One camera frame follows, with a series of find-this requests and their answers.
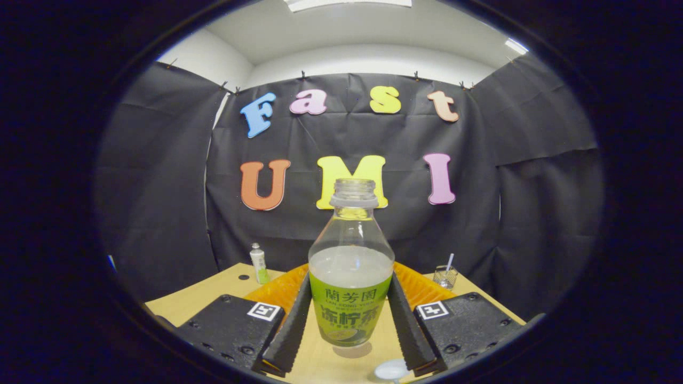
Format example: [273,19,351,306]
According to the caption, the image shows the black backdrop cloth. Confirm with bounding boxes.
[93,53,605,321]

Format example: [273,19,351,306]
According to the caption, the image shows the wooden table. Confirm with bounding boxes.
[144,262,528,384]

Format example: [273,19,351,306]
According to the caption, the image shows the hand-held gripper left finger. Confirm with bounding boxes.
[173,264,313,377]

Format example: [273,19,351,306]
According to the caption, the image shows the clear drinking glass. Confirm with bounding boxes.
[433,265,459,290]

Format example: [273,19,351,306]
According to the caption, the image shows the large ceiling light panel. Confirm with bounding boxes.
[283,0,412,12]

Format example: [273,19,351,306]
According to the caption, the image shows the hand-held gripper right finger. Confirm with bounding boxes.
[388,261,534,377]

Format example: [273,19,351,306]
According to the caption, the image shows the white and green bottle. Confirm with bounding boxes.
[250,243,271,285]

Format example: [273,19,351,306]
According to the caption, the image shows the green label juice bottle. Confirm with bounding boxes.
[308,179,395,348]

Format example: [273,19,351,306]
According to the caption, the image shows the brown round coaster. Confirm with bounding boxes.
[333,341,373,359]

